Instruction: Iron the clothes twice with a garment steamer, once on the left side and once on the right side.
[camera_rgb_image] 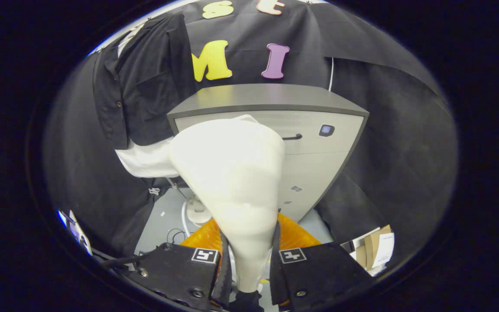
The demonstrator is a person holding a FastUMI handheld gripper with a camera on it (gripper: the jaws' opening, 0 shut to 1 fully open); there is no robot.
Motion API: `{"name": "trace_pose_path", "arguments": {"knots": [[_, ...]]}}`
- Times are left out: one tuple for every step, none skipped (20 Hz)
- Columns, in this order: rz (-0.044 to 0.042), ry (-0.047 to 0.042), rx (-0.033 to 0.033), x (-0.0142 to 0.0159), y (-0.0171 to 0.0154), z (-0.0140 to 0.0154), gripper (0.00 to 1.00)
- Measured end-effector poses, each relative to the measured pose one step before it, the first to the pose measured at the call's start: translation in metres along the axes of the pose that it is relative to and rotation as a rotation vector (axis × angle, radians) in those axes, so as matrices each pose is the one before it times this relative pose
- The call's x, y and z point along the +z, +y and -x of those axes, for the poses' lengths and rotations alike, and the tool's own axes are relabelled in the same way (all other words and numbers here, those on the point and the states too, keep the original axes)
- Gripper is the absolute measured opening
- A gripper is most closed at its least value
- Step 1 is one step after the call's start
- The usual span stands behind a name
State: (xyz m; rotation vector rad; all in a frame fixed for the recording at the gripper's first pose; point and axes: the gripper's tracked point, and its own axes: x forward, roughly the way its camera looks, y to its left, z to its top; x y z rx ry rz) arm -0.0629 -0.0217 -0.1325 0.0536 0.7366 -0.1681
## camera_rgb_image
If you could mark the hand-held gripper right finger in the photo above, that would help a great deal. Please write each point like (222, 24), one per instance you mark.
(319, 273)

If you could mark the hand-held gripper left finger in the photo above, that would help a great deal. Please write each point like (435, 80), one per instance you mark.
(176, 273)

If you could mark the white garment steamer base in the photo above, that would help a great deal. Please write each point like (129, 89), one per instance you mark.
(197, 210)

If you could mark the white garment steamer head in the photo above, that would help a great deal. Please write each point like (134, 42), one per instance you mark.
(232, 173)

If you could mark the black suit jacket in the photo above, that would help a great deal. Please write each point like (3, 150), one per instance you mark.
(145, 86)

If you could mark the cardboard box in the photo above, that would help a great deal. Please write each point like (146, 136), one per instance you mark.
(371, 247)

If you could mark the white panel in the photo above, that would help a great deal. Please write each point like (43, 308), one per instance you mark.
(80, 236)

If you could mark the white mannequin torso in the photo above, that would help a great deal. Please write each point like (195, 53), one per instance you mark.
(145, 158)

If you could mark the cabinet lock pad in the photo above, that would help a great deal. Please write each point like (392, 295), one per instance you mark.
(326, 130)

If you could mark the black backdrop cloth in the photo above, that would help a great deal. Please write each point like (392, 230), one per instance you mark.
(396, 130)

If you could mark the grey cabinet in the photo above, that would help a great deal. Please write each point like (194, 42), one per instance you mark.
(267, 95)

